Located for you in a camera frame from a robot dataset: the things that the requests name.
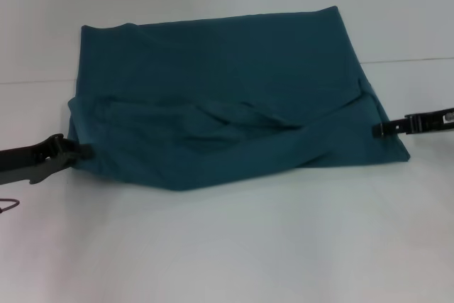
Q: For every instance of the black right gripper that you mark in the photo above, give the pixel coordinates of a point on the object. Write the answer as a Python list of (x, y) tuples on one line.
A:
[(432, 122)]

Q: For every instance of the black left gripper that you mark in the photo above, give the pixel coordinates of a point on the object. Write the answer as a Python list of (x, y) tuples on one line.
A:
[(21, 164)]

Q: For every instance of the teal FREE! print t-shirt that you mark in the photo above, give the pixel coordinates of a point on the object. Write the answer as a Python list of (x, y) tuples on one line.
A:
[(230, 86)]

